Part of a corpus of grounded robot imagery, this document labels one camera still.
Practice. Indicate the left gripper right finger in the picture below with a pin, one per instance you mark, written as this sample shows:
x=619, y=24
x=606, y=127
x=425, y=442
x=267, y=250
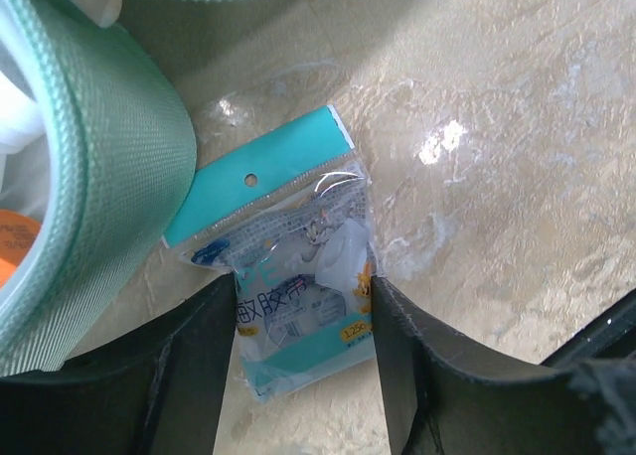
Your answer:
x=445, y=393

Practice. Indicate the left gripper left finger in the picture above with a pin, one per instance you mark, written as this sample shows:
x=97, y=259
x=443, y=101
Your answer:
x=158, y=389

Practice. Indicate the teal cotton swab bag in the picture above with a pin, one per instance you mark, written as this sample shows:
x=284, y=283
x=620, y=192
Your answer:
x=288, y=215

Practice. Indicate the brown medicine bottle orange cap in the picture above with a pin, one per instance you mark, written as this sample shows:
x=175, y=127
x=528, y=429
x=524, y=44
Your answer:
x=17, y=236

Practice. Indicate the mint green medicine case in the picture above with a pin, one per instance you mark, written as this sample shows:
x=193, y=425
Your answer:
x=122, y=154

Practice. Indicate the white gauze pad packet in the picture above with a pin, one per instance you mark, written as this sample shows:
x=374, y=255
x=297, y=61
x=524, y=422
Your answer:
x=21, y=119

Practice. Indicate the black base frame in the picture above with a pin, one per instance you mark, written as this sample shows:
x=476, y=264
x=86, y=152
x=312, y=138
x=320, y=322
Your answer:
x=611, y=335

